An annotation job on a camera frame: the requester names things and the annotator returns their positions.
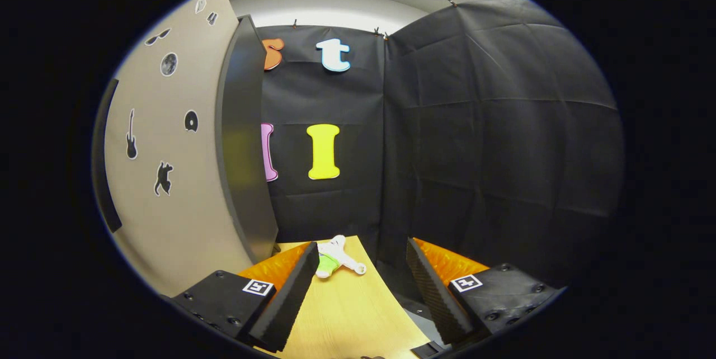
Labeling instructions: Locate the black backdrop cloth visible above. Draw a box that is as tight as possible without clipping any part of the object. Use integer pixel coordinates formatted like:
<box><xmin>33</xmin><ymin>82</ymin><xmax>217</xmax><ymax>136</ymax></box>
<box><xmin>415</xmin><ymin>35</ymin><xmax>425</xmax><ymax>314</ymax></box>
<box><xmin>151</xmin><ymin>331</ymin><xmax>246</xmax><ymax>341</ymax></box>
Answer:
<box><xmin>260</xmin><ymin>0</ymin><xmax>624</xmax><ymax>292</ymax></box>

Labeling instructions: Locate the beige cabinet door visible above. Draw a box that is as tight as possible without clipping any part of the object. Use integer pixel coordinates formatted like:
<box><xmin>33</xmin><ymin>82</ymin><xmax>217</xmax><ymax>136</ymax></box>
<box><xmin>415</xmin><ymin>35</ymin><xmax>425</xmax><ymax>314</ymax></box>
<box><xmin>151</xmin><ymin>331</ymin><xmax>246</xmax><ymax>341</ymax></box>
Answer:
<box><xmin>92</xmin><ymin>0</ymin><xmax>255</xmax><ymax>299</ymax></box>

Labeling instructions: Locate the black door handle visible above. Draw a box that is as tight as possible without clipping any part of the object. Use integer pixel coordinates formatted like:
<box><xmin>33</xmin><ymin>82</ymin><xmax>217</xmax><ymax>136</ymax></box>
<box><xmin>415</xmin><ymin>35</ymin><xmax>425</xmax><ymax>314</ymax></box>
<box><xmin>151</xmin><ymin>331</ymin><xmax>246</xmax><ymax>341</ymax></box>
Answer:
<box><xmin>91</xmin><ymin>78</ymin><xmax>123</xmax><ymax>234</ymax></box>

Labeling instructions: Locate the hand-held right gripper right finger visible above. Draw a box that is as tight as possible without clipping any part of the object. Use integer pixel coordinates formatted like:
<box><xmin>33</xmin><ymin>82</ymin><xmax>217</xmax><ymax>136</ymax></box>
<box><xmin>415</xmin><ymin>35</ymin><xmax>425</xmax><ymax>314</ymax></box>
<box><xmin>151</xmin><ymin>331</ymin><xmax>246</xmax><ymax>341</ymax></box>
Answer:
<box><xmin>406</xmin><ymin>237</ymin><xmax>560</xmax><ymax>347</ymax></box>

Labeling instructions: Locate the white and green plush toy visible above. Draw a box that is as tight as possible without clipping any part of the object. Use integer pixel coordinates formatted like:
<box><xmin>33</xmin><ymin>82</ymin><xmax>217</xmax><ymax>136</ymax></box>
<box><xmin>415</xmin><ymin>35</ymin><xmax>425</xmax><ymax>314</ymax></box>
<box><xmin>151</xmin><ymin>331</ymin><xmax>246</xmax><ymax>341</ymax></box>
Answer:
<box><xmin>315</xmin><ymin>235</ymin><xmax>368</xmax><ymax>279</ymax></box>

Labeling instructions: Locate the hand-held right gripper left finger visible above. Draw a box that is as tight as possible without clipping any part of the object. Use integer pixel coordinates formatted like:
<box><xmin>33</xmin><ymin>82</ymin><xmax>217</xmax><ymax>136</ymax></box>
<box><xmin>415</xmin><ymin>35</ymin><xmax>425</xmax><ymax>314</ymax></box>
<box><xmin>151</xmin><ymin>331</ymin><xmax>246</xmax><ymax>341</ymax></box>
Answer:
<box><xmin>171</xmin><ymin>242</ymin><xmax>321</xmax><ymax>353</ymax></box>

